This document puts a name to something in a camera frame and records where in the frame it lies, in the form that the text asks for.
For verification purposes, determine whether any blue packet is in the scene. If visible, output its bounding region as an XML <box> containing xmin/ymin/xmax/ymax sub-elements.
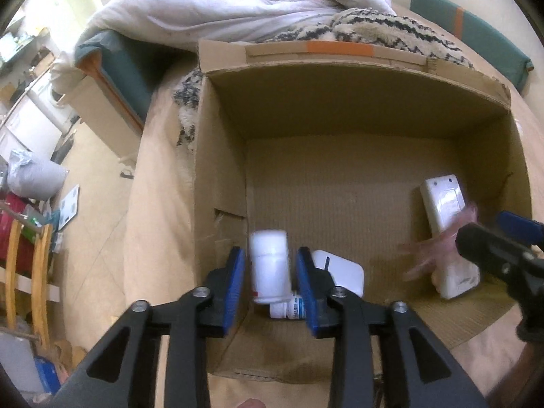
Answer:
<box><xmin>34</xmin><ymin>357</ymin><xmax>63</xmax><ymax>396</ymax></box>

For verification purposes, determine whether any yellow wooden chair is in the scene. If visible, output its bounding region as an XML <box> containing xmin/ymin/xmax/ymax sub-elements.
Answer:
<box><xmin>0</xmin><ymin>217</ymin><xmax>63</xmax><ymax>350</ymax></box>

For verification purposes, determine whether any white earbuds case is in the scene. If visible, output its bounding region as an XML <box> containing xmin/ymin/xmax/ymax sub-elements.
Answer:
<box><xmin>312</xmin><ymin>250</ymin><xmax>366</xmax><ymax>299</ymax></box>

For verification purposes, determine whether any white pill bottle red label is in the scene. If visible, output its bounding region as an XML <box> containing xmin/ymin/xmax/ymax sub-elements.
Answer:
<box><xmin>249</xmin><ymin>229</ymin><xmax>292</xmax><ymax>305</ymax></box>

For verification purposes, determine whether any green cushion with orange stripe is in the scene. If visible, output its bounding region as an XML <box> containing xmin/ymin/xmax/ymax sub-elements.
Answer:
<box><xmin>75</xmin><ymin>30</ymin><xmax>171</xmax><ymax>137</ymax></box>
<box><xmin>410</xmin><ymin>0</ymin><xmax>534</xmax><ymax>95</ymax></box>

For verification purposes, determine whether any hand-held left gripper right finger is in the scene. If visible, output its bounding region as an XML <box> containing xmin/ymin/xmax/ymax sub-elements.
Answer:
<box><xmin>296</xmin><ymin>246</ymin><xmax>489</xmax><ymax>408</ymax></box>

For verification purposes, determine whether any red bag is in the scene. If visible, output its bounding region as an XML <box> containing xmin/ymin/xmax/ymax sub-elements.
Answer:
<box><xmin>0</xmin><ymin>193</ymin><xmax>40</xmax><ymax>239</ymax></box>

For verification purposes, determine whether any brown cardboard box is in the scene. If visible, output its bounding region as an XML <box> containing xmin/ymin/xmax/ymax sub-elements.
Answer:
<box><xmin>193</xmin><ymin>38</ymin><xmax>534</xmax><ymax>381</ymax></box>

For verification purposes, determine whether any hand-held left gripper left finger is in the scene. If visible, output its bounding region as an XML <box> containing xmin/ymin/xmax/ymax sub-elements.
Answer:
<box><xmin>51</xmin><ymin>246</ymin><xmax>246</xmax><ymax>408</ymax></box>

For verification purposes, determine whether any white kitchen base cabinet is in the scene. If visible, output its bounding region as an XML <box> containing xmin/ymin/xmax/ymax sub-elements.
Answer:
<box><xmin>0</xmin><ymin>106</ymin><xmax>64</xmax><ymax>167</ymax></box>

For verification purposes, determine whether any small white bottle blue label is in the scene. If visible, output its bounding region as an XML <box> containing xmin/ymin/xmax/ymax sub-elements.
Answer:
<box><xmin>269</xmin><ymin>292</ymin><xmax>307</xmax><ymax>320</ymax></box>

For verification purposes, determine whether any black and cream patterned blanket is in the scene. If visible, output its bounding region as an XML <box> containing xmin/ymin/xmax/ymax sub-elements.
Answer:
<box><xmin>172</xmin><ymin>7</ymin><xmax>475</xmax><ymax>154</ymax></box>

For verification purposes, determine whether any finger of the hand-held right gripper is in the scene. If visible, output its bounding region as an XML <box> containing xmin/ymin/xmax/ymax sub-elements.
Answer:
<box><xmin>456</xmin><ymin>223</ymin><xmax>544</xmax><ymax>341</ymax></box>
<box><xmin>496</xmin><ymin>210</ymin><xmax>544</xmax><ymax>244</ymax></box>

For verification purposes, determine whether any white remote control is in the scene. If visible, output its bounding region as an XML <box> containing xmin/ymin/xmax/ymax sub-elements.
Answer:
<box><xmin>420</xmin><ymin>174</ymin><xmax>481</xmax><ymax>300</ymax></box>

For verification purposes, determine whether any white duvet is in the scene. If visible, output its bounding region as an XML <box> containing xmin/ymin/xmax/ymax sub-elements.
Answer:
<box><xmin>51</xmin><ymin>0</ymin><xmax>394</xmax><ymax>94</ymax></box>

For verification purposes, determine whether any cream wooden bed frame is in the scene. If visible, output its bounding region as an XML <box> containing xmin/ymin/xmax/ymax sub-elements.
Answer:
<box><xmin>64</xmin><ymin>74</ymin><xmax>146</xmax><ymax>176</ymax></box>

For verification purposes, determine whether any grey rubbish bag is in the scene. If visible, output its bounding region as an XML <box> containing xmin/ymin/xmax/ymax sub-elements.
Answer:
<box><xmin>7</xmin><ymin>150</ymin><xmax>69</xmax><ymax>203</ymax></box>

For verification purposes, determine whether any white bathroom scale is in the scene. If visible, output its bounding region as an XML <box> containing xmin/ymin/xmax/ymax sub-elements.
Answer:
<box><xmin>57</xmin><ymin>184</ymin><xmax>81</xmax><ymax>233</ymax></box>

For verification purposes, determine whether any person's right forearm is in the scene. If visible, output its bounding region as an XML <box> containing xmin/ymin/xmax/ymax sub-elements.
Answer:
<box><xmin>488</xmin><ymin>342</ymin><xmax>544</xmax><ymax>408</ymax></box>

